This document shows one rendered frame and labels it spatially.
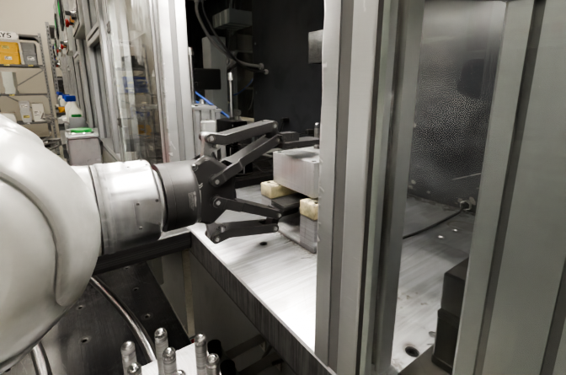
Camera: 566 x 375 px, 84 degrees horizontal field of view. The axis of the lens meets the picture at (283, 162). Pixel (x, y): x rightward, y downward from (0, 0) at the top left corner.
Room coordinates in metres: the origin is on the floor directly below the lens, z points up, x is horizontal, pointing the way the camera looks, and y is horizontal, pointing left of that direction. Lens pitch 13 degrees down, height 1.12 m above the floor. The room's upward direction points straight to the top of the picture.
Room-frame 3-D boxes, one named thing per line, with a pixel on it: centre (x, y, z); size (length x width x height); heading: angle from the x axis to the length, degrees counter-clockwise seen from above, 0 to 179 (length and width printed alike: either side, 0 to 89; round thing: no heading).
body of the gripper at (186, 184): (0.36, 0.10, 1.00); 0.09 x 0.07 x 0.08; 125
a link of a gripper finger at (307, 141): (0.44, -0.02, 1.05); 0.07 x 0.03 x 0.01; 125
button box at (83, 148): (0.70, 0.43, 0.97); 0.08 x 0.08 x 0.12; 35
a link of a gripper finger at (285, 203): (0.44, -0.02, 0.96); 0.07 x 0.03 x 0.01; 125
